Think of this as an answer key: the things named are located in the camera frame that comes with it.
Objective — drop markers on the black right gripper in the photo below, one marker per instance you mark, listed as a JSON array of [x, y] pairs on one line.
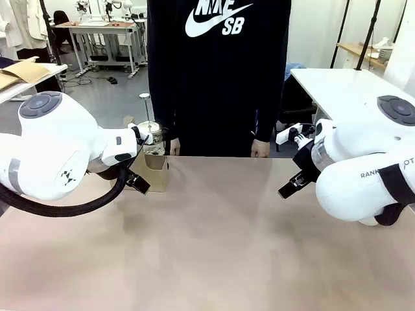
[[308, 165]]

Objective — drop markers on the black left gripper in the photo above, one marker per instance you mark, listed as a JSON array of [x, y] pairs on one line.
[[107, 171]]

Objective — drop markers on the glass french press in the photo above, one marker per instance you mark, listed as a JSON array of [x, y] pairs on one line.
[[155, 134]]

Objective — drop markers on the person left forearm black sleeve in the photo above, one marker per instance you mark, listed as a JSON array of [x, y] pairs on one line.
[[266, 120]]

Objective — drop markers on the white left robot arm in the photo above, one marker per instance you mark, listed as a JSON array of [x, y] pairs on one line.
[[55, 145]]

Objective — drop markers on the person right forearm black sleeve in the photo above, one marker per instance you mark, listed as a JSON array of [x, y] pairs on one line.
[[165, 120]]

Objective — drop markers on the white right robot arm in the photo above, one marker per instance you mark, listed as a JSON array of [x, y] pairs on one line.
[[363, 152]]

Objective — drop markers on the brown cardboard cup carrier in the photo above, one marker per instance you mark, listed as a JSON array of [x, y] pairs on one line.
[[159, 181]]

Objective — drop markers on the person left hand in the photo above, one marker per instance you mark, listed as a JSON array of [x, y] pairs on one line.
[[260, 149]]

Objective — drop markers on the person right hand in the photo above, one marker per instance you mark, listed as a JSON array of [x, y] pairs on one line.
[[175, 147]]

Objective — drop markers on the black object on floor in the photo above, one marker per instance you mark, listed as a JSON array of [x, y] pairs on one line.
[[111, 80]]

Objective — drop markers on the white side table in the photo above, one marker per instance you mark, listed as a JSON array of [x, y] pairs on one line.
[[343, 90]]

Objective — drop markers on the blue cloth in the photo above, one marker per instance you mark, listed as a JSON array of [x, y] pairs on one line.
[[293, 68]]

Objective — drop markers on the person torso black hoodie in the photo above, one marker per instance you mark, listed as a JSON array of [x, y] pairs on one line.
[[217, 81]]

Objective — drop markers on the white table with paper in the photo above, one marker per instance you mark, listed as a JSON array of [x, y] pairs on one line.
[[32, 82]]

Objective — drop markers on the wooden shelf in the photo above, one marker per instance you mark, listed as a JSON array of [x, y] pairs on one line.
[[356, 50]]

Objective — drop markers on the black tripod pole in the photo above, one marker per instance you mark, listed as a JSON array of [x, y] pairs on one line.
[[368, 35], [336, 35]]

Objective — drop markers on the white background desk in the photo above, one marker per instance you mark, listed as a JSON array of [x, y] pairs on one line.
[[97, 30]]

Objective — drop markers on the brown paper envelope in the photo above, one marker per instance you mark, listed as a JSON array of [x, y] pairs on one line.
[[22, 73]]

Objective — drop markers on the black light stand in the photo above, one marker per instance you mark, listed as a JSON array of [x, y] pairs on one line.
[[48, 29]]

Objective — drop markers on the background white robot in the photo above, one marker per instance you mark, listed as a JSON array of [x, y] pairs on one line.
[[113, 4]]

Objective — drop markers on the background person white coat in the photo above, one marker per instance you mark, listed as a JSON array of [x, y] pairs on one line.
[[26, 29]]

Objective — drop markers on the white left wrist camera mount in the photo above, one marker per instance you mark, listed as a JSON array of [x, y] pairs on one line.
[[142, 138]]

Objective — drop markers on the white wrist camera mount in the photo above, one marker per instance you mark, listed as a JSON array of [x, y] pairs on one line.
[[142, 138], [287, 135]]

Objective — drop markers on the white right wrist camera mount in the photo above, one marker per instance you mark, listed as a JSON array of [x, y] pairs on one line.
[[287, 135]]

